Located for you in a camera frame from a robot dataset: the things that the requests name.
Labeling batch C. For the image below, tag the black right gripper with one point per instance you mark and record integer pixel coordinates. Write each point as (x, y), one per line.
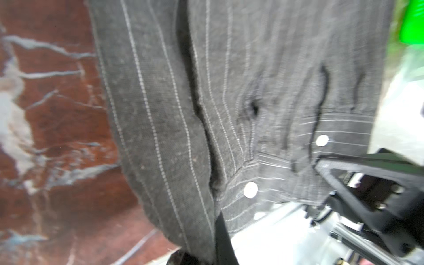
(379, 202)

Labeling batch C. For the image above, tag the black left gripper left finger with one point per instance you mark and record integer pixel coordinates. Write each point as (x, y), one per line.
(181, 257)

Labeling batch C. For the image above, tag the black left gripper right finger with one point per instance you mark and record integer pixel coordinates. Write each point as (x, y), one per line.
(224, 252)

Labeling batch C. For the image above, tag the grey pinstriped long sleeve shirt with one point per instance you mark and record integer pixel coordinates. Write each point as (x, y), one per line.
(222, 108)

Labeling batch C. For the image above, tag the green plastic basket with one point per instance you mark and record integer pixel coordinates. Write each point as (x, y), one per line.
(412, 27)

